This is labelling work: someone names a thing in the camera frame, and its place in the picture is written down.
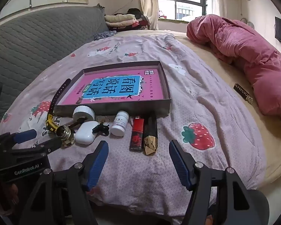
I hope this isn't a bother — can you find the white round jar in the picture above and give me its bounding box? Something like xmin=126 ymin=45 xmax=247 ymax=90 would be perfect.
xmin=72 ymin=106 xmax=95 ymax=123

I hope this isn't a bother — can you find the black yellow wristwatch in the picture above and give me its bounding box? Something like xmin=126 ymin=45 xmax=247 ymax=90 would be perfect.
xmin=46 ymin=78 xmax=72 ymax=133

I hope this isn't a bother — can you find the white earbuds case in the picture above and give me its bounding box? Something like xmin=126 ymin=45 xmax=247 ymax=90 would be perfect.
xmin=74 ymin=121 xmax=99 ymax=145

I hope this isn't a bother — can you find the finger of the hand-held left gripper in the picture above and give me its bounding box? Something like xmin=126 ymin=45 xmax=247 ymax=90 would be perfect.
xmin=0 ymin=129 xmax=38 ymax=146
xmin=5 ymin=137 xmax=62 ymax=157

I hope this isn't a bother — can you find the pink book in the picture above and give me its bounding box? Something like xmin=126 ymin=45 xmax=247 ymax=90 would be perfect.
xmin=61 ymin=70 xmax=164 ymax=105

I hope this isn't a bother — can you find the grey cardboard box tray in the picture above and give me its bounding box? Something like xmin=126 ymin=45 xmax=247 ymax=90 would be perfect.
xmin=53 ymin=61 xmax=172 ymax=118

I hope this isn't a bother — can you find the white pill bottle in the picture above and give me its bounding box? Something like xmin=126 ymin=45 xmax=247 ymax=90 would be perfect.
xmin=111 ymin=111 xmax=130 ymax=137

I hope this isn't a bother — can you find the pink quilt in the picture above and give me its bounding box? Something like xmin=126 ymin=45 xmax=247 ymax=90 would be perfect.
xmin=186 ymin=14 xmax=281 ymax=119

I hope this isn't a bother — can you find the person's left hand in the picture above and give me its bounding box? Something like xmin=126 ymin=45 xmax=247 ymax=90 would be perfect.
xmin=0 ymin=183 xmax=20 ymax=216

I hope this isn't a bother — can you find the black gold slim box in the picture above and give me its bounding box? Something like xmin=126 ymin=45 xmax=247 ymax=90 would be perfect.
xmin=143 ymin=112 xmax=158 ymax=156

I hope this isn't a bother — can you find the dark framed window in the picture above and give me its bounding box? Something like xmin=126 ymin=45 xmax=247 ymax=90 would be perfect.
xmin=157 ymin=0 xmax=213 ymax=20

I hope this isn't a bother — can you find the red lighter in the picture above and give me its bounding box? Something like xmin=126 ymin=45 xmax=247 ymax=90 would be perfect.
xmin=129 ymin=115 xmax=145 ymax=152

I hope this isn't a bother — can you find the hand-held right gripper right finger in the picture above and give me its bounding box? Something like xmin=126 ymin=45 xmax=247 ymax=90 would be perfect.
xmin=169 ymin=140 xmax=256 ymax=225

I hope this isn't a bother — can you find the strawberry printed blanket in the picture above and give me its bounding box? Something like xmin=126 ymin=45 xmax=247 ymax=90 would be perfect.
xmin=0 ymin=34 xmax=267 ymax=223

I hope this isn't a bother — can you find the dark floral cloth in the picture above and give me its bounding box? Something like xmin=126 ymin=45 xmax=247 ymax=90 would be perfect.
xmin=94 ymin=30 xmax=117 ymax=41

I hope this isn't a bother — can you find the grey quilted headboard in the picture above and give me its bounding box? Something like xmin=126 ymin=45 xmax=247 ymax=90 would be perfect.
xmin=0 ymin=5 xmax=109 ymax=94

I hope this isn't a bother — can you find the gold metal jar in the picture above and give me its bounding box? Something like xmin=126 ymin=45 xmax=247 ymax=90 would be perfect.
xmin=57 ymin=125 xmax=76 ymax=148

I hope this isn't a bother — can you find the stack of folded clothes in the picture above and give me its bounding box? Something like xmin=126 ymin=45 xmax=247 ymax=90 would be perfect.
xmin=104 ymin=8 xmax=150 ymax=31

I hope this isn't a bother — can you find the black hair clip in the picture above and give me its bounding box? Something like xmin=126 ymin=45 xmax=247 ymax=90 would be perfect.
xmin=92 ymin=121 xmax=109 ymax=136

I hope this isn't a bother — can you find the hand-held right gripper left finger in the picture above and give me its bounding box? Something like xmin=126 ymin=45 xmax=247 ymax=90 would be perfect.
xmin=16 ymin=141 xmax=109 ymax=225

